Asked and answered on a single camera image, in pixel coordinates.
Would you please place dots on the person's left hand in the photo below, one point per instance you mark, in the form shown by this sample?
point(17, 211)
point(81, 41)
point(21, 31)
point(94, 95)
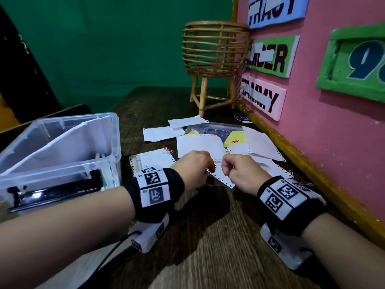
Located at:
point(192, 168)

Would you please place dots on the person's right hand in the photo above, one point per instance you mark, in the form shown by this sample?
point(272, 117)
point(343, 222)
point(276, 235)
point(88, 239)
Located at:
point(243, 174)

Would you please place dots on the pile of white perforated papers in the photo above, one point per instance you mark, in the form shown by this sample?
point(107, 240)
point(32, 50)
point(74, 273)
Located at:
point(198, 144)

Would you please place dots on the clear plastic case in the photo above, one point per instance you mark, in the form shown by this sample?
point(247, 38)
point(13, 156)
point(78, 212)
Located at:
point(215, 129)

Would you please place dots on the clear plastic storage box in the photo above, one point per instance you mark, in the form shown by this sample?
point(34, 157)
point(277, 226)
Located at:
point(60, 177)

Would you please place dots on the person's left forearm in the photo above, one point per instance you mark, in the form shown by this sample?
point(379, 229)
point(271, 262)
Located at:
point(60, 231)

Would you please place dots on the black wristband with markers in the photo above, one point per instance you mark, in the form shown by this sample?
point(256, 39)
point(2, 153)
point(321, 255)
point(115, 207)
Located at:
point(288, 201)
point(153, 189)

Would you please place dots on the round blue sticker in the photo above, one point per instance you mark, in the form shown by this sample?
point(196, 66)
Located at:
point(242, 117)

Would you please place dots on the pink name sign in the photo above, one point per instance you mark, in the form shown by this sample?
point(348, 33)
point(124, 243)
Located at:
point(261, 96)

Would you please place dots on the rattan basket stand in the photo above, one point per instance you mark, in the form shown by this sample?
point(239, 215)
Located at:
point(215, 51)

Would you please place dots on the green name sign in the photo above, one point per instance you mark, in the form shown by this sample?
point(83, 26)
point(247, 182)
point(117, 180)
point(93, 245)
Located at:
point(272, 55)

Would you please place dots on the green backdrop cloth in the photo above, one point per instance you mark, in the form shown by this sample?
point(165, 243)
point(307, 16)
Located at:
point(120, 51)

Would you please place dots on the green framed number sign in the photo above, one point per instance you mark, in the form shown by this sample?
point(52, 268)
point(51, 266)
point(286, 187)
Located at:
point(355, 63)

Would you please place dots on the yellow vertical edge strip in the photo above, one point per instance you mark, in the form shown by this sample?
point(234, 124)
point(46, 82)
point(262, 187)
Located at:
point(235, 8)

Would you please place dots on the blue name sign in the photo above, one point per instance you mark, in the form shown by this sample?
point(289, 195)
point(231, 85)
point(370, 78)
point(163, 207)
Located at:
point(276, 12)

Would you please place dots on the orange panel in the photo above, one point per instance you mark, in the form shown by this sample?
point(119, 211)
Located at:
point(7, 114)

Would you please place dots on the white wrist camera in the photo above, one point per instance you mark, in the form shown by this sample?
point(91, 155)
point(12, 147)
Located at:
point(285, 246)
point(149, 234)

